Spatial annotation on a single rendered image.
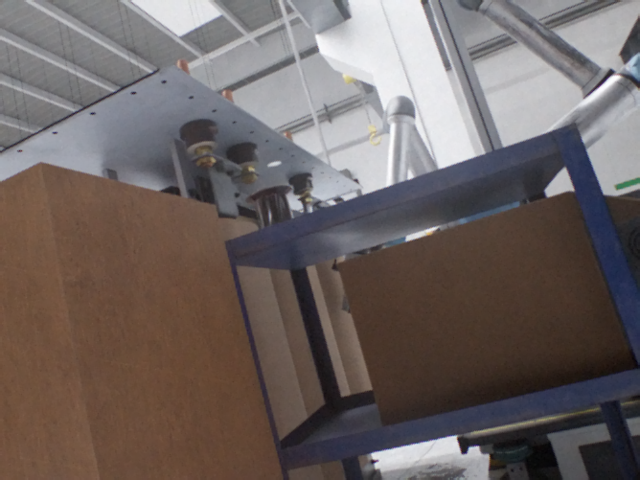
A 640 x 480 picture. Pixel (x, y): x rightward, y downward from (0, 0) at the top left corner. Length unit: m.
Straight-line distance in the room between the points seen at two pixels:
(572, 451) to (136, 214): 1.30
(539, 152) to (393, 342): 0.38
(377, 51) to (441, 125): 1.38
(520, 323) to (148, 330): 0.59
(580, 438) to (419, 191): 0.93
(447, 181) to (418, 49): 6.53
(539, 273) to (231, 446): 0.54
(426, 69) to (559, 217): 6.38
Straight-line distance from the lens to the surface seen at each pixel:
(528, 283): 0.90
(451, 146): 6.87
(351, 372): 2.20
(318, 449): 0.91
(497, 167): 0.86
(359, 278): 0.91
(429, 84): 7.14
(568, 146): 0.87
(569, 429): 1.57
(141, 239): 0.58
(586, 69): 1.83
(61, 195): 0.51
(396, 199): 0.85
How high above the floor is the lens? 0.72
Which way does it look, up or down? 10 degrees up
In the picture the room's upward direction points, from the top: 15 degrees counter-clockwise
